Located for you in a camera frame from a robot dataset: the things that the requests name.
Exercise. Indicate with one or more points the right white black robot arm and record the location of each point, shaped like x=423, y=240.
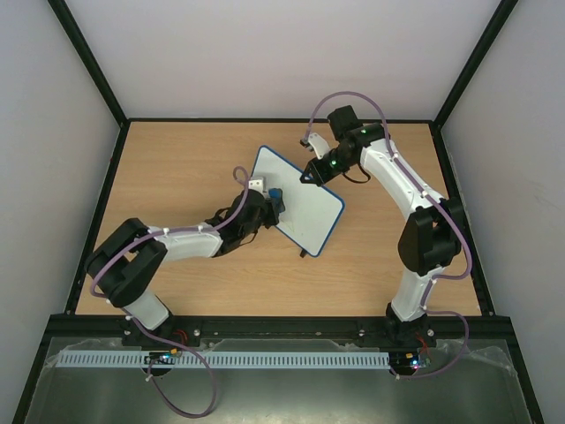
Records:
x=431, y=236

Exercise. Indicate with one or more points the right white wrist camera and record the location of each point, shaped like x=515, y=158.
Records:
x=315, y=143

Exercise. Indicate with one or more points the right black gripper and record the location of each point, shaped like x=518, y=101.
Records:
x=319, y=168

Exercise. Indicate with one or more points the left controller circuit board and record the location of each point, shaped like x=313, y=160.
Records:
x=168, y=358

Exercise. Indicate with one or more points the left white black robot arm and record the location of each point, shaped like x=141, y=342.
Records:
x=123, y=265

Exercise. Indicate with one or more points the light blue slotted cable duct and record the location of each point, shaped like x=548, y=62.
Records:
x=231, y=360

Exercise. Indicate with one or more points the right controller circuit board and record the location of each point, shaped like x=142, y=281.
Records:
x=408, y=362

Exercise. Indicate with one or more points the blue whiteboard eraser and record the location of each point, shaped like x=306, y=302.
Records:
x=275, y=195

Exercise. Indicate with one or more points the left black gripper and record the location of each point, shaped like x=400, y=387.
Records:
x=273, y=214

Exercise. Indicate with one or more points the black frame post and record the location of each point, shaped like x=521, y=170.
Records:
x=486, y=40
x=79, y=42

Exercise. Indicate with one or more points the left black frame post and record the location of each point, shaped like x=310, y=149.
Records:
x=79, y=42

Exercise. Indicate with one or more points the right black frame post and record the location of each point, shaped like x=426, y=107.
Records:
x=486, y=40

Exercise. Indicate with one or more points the small blue-framed whiteboard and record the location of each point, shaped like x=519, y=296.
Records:
x=311, y=212

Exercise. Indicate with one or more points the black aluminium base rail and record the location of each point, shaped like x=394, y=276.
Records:
x=192, y=330

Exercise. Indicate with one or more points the controller circuit board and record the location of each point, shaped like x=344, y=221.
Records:
x=408, y=362
x=168, y=358

